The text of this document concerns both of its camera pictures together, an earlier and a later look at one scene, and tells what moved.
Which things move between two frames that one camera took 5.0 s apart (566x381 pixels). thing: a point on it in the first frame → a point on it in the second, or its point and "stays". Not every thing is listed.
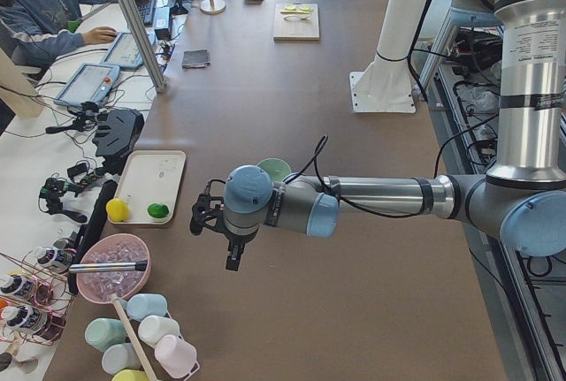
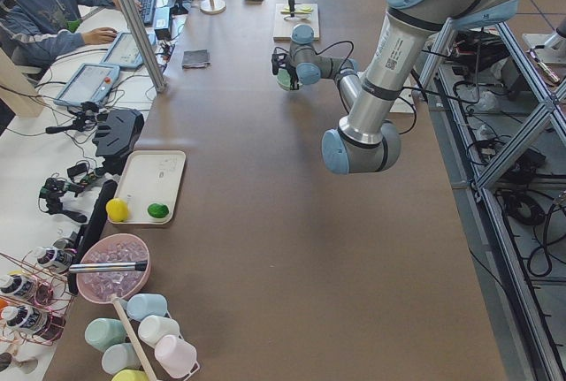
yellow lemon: x=117 y=209 stays
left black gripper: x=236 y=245 → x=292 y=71
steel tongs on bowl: x=141 y=266 stays
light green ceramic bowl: x=277 y=168 → x=284 y=80
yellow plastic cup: x=131 y=375 stays
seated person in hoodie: x=40 y=6 stays
